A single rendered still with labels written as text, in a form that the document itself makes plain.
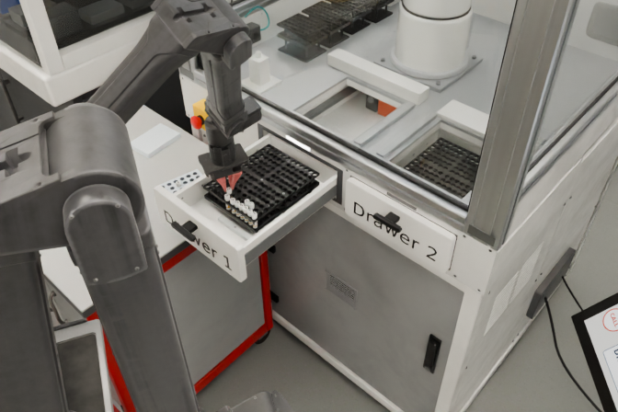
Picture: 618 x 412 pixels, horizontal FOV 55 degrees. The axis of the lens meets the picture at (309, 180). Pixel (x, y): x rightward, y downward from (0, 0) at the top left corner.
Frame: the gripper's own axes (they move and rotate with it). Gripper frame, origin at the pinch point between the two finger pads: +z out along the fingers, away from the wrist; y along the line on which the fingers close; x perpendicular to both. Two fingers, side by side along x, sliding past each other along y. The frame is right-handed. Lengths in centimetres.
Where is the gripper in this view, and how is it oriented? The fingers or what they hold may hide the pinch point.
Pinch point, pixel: (227, 187)
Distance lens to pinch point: 141.6
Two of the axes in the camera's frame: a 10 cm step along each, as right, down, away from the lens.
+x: 4.2, 6.2, -6.6
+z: 0.2, 7.2, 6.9
